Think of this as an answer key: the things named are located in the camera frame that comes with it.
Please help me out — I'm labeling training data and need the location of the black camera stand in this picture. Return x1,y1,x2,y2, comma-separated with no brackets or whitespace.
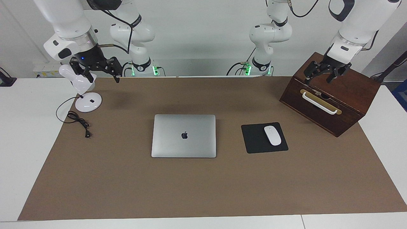
370,51,407,84

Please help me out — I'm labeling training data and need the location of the black lamp power cable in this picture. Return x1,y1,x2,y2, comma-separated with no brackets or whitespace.
56,96,92,138

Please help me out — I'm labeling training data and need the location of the dark brown wooden box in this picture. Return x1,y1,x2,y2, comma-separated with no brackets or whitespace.
279,52,381,138

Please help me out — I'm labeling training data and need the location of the white computer mouse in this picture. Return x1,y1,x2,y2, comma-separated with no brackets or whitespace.
264,126,282,146

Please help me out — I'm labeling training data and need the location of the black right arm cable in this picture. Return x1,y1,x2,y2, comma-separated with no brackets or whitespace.
95,8,134,54

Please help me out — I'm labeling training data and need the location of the white power strip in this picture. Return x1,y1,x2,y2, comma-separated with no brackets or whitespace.
33,62,62,78

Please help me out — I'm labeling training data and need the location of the gold box handle plate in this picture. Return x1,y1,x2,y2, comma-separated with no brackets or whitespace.
300,89,342,115

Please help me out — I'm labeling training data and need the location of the silver grey laptop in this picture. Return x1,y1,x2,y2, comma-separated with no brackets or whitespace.
151,114,217,159

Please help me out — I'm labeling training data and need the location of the white desk lamp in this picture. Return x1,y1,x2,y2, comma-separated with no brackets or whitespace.
59,64,103,113

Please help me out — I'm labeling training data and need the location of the blue object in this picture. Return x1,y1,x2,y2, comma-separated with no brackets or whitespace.
392,80,407,112

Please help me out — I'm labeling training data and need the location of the brown table mat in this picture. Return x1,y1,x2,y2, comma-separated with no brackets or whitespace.
17,76,407,221

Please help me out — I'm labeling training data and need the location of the white box handle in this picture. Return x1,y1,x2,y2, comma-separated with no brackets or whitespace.
301,92,338,115

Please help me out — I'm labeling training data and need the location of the black clamp mount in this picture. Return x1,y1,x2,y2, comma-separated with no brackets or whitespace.
0,67,17,87

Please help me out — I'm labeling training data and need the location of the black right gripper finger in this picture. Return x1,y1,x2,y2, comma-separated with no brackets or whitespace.
69,61,97,84
103,57,123,84

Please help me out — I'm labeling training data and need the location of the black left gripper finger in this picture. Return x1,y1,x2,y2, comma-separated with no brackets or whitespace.
327,68,341,84
304,61,321,85

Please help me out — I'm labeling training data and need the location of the black mouse pad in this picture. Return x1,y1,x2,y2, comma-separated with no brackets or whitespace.
241,122,289,154

